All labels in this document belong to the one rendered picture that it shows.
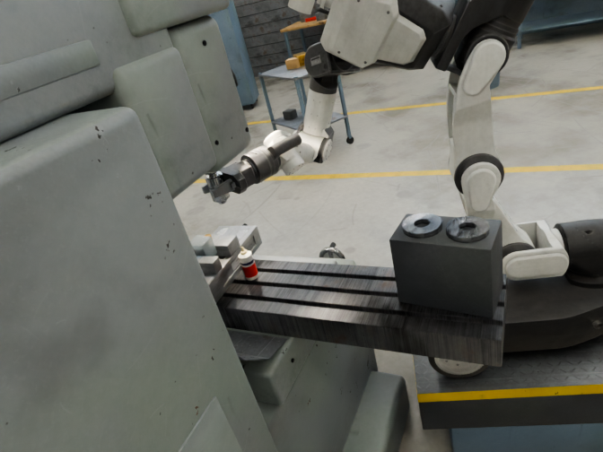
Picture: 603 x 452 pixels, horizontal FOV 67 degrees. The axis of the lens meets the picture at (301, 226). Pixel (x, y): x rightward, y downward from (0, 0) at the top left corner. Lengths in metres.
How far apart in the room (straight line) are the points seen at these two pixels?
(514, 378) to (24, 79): 1.51
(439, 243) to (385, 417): 0.96
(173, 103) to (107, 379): 0.51
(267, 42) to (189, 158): 8.64
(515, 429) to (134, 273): 1.43
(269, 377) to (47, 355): 0.67
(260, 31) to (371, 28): 8.34
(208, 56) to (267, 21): 8.39
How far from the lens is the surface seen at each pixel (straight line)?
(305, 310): 1.19
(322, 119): 1.51
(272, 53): 9.55
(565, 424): 1.83
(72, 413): 0.67
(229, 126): 1.10
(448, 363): 1.63
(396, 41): 1.29
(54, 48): 0.79
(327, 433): 1.62
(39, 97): 0.76
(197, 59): 1.04
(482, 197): 1.46
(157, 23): 0.94
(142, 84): 0.88
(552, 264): 1.66
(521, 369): 1.70
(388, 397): 1.88
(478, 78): 1.34
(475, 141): 1.44
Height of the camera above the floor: 1.67
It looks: 29 degrees down
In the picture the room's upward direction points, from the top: 15 degrees counter-clockwise
